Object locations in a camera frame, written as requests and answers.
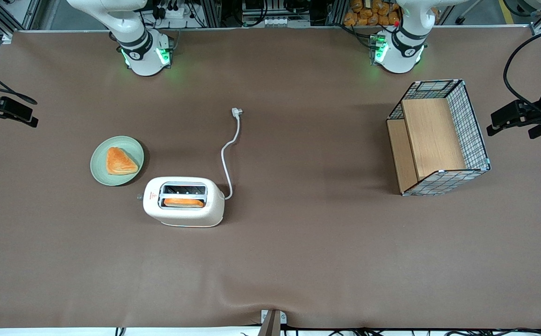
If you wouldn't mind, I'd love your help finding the cream two-slot toaster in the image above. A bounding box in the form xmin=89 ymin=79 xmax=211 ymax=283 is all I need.
xmin=137 ymin=176 xmax=225 ymax=228

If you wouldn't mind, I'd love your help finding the toast slice in toaster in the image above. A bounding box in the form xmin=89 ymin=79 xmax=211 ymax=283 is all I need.
xmin=163 ymin=198 xmax=204 ymax=208

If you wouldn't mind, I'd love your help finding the pale green plate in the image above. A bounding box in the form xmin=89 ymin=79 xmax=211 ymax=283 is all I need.
xmin=90 ymin=136 xmax=145 ymax=187

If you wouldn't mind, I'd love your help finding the triangular orange pastry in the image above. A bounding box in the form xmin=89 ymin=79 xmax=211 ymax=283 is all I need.
xmin=106 ymin=147 xmax=139 ymax=176

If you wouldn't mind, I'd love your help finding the pile of orange bread rolls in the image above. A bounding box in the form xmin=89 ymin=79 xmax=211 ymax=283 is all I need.
xmin=344 ymin=0 xmax=401 ymax=27

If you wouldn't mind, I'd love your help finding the white power strip with plugs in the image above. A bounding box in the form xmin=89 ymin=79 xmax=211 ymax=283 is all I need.
xmin=151 ymin=0 xmax=192 ymax=20

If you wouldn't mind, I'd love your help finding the brown table cloth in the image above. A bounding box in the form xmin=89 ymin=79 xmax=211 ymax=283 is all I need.
xmin=0 ymin=26 xmax=541 ymax=330

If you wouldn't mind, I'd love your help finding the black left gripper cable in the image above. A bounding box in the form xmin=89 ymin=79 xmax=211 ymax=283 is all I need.
xmin=504 ymin=25 xmax=541 ymax=118

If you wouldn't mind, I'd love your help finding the wire basket with wooden shelf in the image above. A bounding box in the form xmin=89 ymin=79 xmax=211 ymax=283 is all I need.
xmin=386 ymin=79 xmax=492 ymax=196

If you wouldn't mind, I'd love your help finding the white toaster power cord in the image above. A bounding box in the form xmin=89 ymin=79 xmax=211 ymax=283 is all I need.
xmin=221 ymin=107 xmax=244 ymax=201

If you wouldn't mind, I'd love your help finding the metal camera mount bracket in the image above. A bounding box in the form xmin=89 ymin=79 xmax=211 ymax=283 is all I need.
xmin=257 ymin=309 xmax=288 ymax=336

